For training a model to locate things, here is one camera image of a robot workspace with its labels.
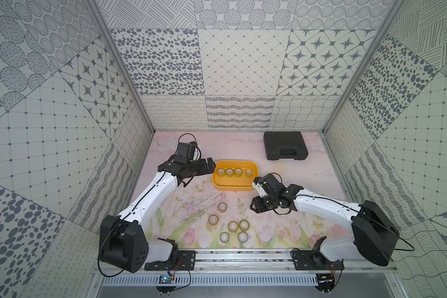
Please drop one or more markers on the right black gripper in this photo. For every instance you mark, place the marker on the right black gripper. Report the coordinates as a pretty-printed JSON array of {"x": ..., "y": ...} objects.
[{"x": 258, "y": 208}]

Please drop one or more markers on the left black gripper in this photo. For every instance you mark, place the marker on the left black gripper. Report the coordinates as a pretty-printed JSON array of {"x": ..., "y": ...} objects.
[{"x": 200, "y": 166}]

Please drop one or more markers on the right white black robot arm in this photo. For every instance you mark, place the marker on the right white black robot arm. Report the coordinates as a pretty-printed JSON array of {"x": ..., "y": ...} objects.
[{"x": 373, "y": 236}]

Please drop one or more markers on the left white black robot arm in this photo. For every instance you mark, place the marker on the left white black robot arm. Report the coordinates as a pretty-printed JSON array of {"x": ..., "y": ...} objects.
[{"x": 123, "y": 243}]

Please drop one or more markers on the yellow plastic storage box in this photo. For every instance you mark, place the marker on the yellow plastic storage box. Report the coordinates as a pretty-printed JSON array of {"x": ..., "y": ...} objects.
[{"x": 234, "y": 183}]

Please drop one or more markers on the black plastic tool case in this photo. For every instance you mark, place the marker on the black plastic tool case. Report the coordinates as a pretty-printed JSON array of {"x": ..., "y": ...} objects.
[{"x": 285, "y": 145}]

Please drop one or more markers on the right circuit board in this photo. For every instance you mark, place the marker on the right circuit board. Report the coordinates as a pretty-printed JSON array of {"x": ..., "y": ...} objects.
[{"x": 325, "y": 283}]

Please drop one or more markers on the left green circuit board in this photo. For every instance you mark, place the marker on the left green circuit board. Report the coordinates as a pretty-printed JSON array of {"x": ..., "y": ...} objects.
[{"x": 165, "y": 284}]

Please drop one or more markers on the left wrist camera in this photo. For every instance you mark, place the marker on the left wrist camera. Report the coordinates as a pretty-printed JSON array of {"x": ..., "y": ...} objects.
[{"x": 186, "y": 153}]

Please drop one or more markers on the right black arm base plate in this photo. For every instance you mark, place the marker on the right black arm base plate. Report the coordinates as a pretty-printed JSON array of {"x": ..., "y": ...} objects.
[{"x": 311, "y": 261}]

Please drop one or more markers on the white slotted cable duct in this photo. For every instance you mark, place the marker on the white slotted cable duct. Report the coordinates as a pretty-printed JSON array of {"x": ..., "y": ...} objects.
[{"x": 216, "y": 279}]

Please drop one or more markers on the aluminium mounting rail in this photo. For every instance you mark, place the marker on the aluminium mounting rail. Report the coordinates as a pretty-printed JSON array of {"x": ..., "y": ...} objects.
[{"x": 258, "y": 261}]

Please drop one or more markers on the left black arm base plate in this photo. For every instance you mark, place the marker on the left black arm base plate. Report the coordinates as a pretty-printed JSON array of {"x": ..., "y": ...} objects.
[{"x": 182, "y": 260}]

